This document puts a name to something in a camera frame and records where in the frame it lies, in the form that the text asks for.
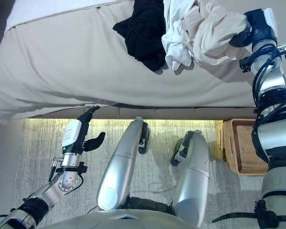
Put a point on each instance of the white garment with blue label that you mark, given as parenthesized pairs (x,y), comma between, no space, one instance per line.
(176,35)

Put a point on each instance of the grey robot torso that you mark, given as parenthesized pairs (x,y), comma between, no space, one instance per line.
(124,220)

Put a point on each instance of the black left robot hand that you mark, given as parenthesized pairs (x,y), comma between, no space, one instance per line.
(71,133)

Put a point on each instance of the cream garment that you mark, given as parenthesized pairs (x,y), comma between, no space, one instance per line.
(217,31)

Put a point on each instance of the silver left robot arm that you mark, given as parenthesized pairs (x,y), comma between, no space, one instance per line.
(68,181)

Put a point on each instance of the woven wicker basket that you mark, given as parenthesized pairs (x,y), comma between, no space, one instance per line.
(243,148)

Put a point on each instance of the bed with beige cover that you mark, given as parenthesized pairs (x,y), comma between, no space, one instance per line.
(62,59)

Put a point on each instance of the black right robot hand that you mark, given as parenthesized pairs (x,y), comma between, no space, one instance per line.
(262,26)

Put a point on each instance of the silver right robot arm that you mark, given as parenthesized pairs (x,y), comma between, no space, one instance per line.
(274,138)

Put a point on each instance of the black garment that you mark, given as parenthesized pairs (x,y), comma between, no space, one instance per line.
(143,31)

